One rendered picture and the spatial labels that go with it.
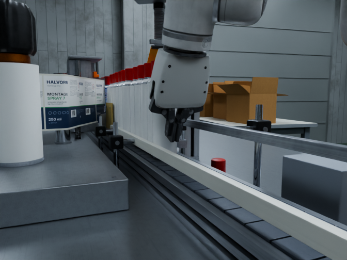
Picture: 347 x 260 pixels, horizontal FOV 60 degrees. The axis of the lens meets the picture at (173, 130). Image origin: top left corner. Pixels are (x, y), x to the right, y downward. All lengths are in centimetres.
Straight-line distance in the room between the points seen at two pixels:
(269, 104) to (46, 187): 224
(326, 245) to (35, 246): 31
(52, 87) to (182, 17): 46
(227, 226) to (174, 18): 32
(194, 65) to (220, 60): 501
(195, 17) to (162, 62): 9
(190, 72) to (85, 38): 462
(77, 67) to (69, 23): 406
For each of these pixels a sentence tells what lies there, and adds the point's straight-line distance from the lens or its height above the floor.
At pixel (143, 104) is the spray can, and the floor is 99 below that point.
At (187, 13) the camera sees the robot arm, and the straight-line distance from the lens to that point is 48.
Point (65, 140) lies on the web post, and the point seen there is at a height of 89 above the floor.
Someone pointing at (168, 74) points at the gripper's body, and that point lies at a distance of 51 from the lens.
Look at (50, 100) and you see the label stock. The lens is 84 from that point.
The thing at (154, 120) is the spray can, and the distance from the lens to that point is 60.
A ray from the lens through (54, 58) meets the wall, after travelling 508.
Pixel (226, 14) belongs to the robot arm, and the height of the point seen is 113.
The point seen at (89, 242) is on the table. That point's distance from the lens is 40.
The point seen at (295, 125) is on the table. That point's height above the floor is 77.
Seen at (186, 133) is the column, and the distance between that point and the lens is 83.
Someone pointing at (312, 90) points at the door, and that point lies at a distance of 661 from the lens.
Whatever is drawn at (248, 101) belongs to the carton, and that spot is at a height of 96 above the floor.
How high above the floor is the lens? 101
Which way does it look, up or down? 7 degrees down
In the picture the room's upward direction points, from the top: straight up
